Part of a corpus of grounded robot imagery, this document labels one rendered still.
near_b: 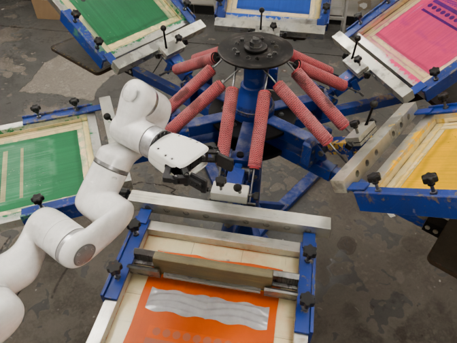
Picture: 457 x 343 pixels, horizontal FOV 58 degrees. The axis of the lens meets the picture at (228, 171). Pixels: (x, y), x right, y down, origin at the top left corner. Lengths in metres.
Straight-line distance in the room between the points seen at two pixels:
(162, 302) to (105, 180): 0.47
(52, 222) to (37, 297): 1.69
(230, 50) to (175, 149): 0.86
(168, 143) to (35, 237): 0.34
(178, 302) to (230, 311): 0.16
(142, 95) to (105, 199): 0.24
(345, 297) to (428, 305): 0.45
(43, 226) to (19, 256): 0.07
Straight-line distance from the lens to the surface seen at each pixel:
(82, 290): 2.53
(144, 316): 1.27
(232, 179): 1.46
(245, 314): 1.25
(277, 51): 1.67
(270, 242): 1.35
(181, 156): 0.85
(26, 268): 0.93
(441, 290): 2.67
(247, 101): 1.73
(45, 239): 0.92
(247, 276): 1.21
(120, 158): 0.95
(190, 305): 1.26
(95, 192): 0.96
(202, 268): 1.22
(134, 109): 0.93
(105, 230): 0.91
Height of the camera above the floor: 2.08
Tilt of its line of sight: 44 degrees down
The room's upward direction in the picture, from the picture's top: straight up
